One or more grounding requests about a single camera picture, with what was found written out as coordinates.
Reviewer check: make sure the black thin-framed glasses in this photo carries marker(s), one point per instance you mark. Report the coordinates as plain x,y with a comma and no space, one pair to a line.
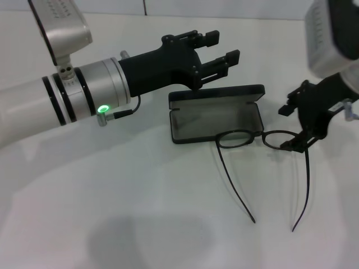
217,139

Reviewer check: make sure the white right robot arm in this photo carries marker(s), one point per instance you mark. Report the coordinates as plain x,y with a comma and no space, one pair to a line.
354,81

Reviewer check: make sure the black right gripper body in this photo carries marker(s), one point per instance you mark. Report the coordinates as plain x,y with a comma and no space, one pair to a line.
314,106

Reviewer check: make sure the gripper silver plug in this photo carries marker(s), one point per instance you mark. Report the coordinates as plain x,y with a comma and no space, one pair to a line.
349,110
123,54

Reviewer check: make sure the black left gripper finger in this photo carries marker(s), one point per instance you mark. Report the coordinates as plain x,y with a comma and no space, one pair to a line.
232,57
211,37

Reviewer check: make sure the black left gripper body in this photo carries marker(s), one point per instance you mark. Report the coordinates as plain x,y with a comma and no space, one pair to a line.
157,67

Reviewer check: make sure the left gripper silver plug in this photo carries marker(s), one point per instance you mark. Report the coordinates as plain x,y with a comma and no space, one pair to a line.
123,54

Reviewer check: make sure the black glasses case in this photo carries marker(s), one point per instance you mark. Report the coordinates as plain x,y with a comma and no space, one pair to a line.
213,123

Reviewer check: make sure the right gripper silver plug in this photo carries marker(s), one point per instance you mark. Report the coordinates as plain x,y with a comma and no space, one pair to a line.
349,110

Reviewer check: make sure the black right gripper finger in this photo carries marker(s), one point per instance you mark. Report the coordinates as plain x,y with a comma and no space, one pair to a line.
297,144
286,110

